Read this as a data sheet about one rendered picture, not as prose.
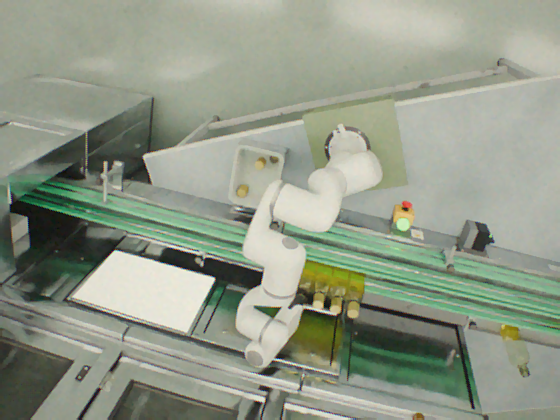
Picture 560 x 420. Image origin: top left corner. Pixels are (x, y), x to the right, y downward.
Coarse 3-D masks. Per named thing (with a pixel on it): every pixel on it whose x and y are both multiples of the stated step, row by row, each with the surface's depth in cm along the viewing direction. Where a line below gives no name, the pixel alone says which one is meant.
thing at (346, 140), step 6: (342, 126) 154; (336, 132) 155; (342, 132) 154; (348, 132) 157; (336, 138) 156; (342, 138) 155; (348, 138) 154; (354, 138) 157; (360, 138) 157; (330, 144) 160; (336, 144) 154; (342, 144) 150; (348, 144) 149; (354, 144) 152; (360, 144) 157; (330, 150) 161; (336, 150) 147; (354, 150) 147; (360, 150) 154; (366, 150) 158
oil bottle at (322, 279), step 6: (318, 264) 166; (324, 264) 166; (318, 270) 162; (324, 270) 163; (330, 270) 164; (318, 276) 159; (324, 276) 160; (330, 276) 161; (318, 282) 156; (324, 282) 157; (330, 282) 158; (312, 288) 158; (318, 288) 156; (324, 288) 155; (312, 294) 158
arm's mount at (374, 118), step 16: (384, 96) 158; (320, 112) 157; (336, 112) 155; (352, 112) 154; (368, 112) 153; (384, 112) 152; (320, 128) 159; (336, 128) 158; (352, 128) 156; (368, 128) 156; (384, 128) 155; (320, 144) 161; (368, 144) 158; (384, 144) 157; (400, 144) 156; (320, 160) 164; (384, 160) 159; (400, 160) 158; (384, 176) 162; (400, 176) 161
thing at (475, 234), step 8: (472, 224) 168; (480, 224) 170; (464, 232) 171; (472, 232) 165; (480, 232) 165; (488, 232) 165; (464, 240) 169; (472, 240) 167; (480, 240) 166; (472, 248) 168; (480, 248) 167
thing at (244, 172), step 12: (240, 156) 172; (252, 156) 175; (264, 156) 174; (240, 168) 176; (252, 168) 177; (264, 168) 176; (276, 168) 175; (240, 180) 180; (252, 180) 179; (264, 180) 178; (252, 192) 181; (240, 204) 176; (252, 204) 175
